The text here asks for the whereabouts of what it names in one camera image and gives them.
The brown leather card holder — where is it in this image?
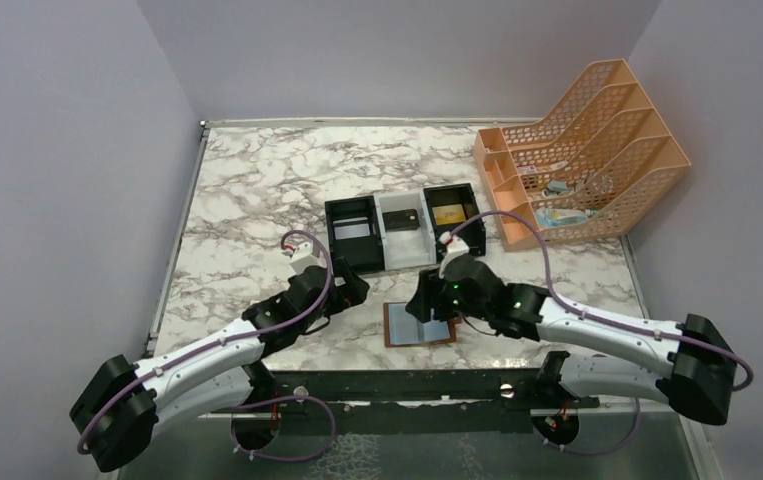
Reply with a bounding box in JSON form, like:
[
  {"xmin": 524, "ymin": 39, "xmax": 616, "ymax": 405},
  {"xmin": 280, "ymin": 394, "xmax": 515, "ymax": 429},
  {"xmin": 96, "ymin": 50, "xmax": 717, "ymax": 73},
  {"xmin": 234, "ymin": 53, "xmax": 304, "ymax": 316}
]
[{"xmin": 383, "ymin": 302, "xmax": 457, "ymax": 348}]

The black and white card tray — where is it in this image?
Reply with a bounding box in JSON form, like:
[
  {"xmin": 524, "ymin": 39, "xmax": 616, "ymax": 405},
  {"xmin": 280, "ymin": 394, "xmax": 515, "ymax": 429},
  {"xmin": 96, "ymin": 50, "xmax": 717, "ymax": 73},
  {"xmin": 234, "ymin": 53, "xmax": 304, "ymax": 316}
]
[{"xmin": 324, "ymin": 183, "xmax": 479, "ymax": 274}]

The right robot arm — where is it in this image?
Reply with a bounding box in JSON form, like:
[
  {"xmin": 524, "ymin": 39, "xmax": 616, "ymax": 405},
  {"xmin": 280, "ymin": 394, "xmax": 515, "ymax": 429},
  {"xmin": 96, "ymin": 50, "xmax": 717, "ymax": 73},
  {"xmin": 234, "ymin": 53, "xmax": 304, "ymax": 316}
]
[{"xmin": 406, "ymin": 254, "xmax": 737, "ymax": 425}]

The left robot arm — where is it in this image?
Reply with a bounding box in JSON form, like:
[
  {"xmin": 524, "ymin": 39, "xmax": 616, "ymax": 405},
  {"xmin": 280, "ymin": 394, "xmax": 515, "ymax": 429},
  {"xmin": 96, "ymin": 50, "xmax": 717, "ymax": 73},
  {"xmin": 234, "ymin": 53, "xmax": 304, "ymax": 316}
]
[{"xmin": 69, "ymin": 258, "xmax": 369, "ymax": 472}]

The gold card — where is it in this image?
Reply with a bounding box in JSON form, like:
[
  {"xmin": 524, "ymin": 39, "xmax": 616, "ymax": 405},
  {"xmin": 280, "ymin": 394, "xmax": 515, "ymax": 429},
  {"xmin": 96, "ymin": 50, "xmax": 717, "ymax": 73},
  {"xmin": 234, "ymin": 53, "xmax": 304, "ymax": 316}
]
[{"xmin": 432, "ymin": 204, "xmax": 467, "ymax": 226}]

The white card in tray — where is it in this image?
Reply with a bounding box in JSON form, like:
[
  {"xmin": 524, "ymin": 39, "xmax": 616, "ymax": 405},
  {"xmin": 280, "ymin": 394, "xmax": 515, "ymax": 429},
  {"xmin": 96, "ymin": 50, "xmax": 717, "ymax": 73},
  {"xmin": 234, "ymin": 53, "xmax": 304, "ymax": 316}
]
[{"xmin": 333, "ymin": 217, "xmax": 373, "ymax": 240}]

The black VIP card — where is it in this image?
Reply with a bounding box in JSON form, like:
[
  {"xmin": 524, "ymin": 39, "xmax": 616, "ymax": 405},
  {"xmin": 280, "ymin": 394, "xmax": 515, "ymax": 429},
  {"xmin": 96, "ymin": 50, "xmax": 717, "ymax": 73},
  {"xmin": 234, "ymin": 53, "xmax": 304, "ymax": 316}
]
[{"xmin": 382, "ymin": 209, "xmax": 421, "ymax": 232}]

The peach plastic desk organizer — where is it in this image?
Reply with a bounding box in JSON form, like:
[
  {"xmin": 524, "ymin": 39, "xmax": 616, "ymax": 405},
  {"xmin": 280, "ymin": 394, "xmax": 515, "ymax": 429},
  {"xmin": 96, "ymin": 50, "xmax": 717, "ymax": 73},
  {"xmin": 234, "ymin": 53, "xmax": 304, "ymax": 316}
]
[{"xmin": 472, "ymin": 59, "xmax": 691, "ymax": 244}]

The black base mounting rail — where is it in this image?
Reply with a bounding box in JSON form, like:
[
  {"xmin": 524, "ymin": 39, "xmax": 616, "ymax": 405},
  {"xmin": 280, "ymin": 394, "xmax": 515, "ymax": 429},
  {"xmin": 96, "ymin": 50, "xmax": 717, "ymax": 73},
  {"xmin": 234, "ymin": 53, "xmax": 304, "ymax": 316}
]
[{"xmin": 135, "ymin": 367, "xmax": 601, "ymax": 439}]

